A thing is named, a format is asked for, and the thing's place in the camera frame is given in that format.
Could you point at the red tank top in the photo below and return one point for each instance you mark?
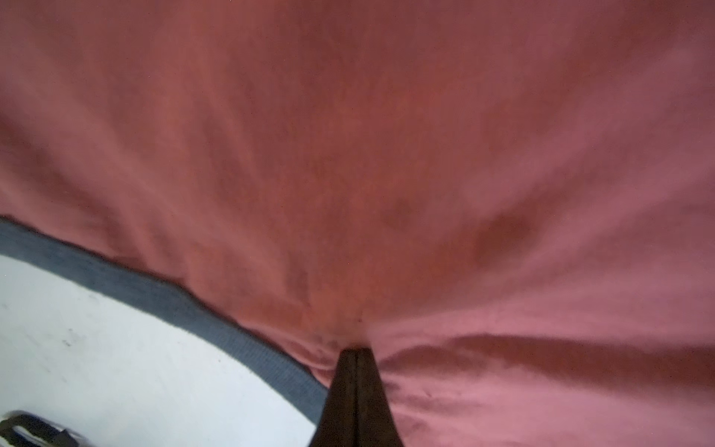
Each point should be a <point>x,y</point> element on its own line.
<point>511,202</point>

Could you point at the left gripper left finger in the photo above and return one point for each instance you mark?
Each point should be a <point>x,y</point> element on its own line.
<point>337,426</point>

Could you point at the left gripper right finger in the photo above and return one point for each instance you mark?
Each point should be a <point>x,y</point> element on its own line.
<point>375,425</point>

